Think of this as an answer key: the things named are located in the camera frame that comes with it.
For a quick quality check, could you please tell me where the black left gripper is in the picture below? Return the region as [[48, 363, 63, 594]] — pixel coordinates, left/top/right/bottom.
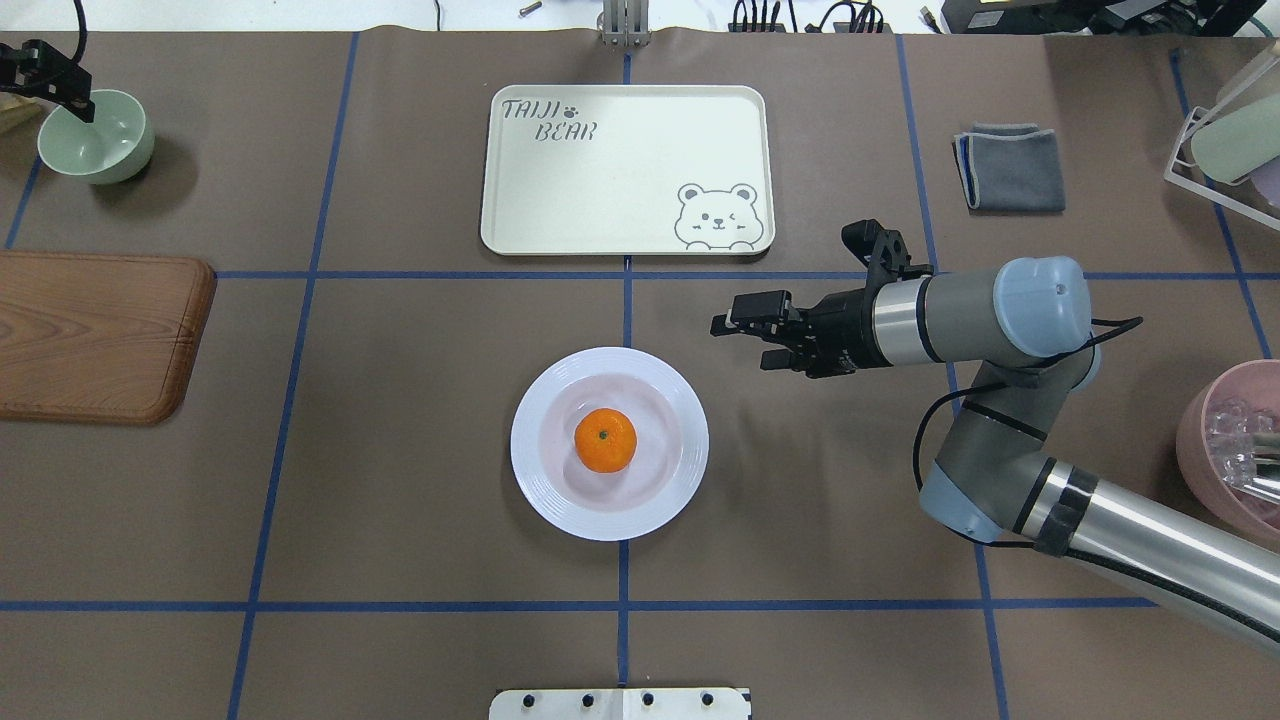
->
[[1, 40, 96, 124]]

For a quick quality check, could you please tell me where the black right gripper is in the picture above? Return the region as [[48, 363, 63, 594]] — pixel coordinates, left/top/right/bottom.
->
[[710, 219, 934, 379]]

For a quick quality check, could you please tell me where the orange fruit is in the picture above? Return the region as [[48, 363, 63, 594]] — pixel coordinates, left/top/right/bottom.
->
[[573, 407, 637, 474]]

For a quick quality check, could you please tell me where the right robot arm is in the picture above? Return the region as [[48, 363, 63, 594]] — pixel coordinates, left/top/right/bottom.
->
[[710, 219, 1279, 653]]

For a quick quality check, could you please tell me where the cream bear tray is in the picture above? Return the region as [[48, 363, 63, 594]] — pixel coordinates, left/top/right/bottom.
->
[[479, 85, 776, 256]]

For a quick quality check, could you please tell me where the light green bowl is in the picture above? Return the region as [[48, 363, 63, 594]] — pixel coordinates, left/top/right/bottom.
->
[[37, 88, 156, 184]]

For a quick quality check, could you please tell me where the white round plate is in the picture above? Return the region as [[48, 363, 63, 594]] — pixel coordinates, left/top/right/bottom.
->
[[509, 347, 710, 541]]

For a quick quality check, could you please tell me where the wooden cutting board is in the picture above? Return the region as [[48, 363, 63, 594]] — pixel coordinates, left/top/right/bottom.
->
[[1, 250, 216, 427]]

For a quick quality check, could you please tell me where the grey folded cloth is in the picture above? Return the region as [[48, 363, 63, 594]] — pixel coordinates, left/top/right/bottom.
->
[[954, 123, 1068, 214]]

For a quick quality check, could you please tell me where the pink bowl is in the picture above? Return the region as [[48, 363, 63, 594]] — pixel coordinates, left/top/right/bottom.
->
[[1175, 359, 1279, 548]]

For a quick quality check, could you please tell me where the green cup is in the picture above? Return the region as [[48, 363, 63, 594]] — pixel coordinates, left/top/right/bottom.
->
[[1190, 94, 1279, 183]]

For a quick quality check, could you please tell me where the purple cup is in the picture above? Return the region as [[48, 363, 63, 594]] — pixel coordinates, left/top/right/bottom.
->
[[1249, 158, 1280, 210]]

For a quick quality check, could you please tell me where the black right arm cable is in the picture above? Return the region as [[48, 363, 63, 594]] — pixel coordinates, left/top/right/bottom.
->
[[911, 316, 1280, 621]]

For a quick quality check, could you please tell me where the aluminium frame post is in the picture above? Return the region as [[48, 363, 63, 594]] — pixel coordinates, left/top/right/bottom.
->
[[596, 0, 652, 50]]

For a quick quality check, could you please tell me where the white wire cup rack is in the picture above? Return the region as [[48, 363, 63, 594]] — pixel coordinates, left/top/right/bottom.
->
[[1164, 38, 1279, 231]]

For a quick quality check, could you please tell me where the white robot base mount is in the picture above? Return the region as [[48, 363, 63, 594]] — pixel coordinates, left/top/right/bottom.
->
[[488, 687, 754, 719]]

